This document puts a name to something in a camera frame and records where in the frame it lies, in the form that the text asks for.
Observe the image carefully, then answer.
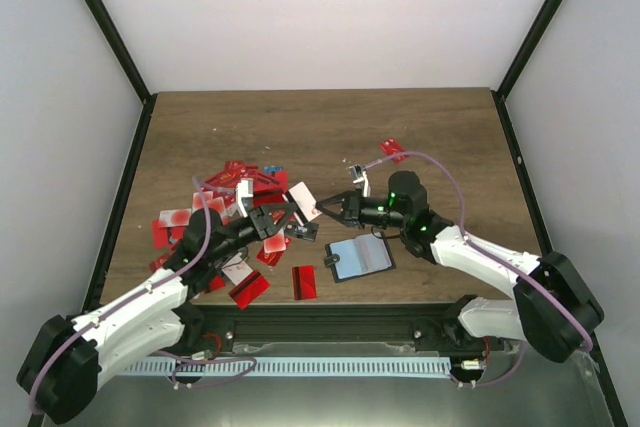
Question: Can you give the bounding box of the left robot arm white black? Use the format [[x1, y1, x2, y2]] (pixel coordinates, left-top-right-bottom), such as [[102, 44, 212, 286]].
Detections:
[[16, 202, 296, 424]]

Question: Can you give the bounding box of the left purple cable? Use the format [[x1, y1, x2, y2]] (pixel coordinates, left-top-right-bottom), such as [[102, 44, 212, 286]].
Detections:
[[28, 175, 257, 416]]

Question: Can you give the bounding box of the white red circle card left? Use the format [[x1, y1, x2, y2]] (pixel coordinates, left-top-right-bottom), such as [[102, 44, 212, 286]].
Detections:
[[158, 208, 192, 228]]

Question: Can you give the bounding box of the blue card top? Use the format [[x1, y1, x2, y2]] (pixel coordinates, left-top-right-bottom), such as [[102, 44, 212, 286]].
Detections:
[[263, 165, 284, 174]]

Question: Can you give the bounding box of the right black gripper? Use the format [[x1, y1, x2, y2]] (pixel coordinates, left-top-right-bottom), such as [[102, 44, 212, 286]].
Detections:
[[317, 188, 408, 230]]

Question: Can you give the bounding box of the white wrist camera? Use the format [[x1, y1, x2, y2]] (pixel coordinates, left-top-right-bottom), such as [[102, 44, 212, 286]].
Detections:
[[235, 177, 254, 217], [348, 164, 371, 197]]

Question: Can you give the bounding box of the red VIP card top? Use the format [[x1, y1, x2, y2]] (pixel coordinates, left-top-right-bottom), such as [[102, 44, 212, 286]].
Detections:
[[204, 166, 246, 194]]

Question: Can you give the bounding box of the black VIP card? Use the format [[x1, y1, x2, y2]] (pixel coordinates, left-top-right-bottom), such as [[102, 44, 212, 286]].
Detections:
[[284, 222, 319, 242]]

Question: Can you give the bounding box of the black aluminium frame rail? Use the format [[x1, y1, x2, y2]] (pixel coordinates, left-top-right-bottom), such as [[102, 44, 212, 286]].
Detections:
[[62, 299, 594, 348]]

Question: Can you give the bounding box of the light blue slotted cable duct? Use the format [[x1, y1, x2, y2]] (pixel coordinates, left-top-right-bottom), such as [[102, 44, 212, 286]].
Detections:
[[123, 356, 451, 379]]

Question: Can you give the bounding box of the red card black stripe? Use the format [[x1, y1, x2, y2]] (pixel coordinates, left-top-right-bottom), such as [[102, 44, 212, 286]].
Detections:
[[292, 265, 317, 301]]

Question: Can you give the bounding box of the lone red VIP card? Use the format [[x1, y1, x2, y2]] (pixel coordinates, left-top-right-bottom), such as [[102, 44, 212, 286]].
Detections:
[[379, 137, 408, 164]]

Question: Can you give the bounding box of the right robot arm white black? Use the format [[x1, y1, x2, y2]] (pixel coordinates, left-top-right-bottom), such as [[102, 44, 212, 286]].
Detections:
[[316, 171, 604, 363]]

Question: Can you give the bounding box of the white card black stripe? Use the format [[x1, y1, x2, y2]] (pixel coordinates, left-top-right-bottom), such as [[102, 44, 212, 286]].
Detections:
[[284, 182, 321, 226]]

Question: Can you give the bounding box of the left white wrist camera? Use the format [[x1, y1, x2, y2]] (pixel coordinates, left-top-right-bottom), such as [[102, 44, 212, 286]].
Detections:
[[235, 177, 254, 217]]

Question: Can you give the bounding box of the black leather card holder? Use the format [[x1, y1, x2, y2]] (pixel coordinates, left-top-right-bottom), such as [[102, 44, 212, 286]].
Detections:
[[324, 233, 396, 283]]

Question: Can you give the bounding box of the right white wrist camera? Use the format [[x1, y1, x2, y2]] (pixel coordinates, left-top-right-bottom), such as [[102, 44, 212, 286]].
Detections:
[[348, 164, 371, 197]]

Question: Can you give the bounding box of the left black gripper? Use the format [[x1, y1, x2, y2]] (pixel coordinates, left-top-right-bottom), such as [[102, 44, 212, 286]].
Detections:
[[208, 204, 299, 263]]

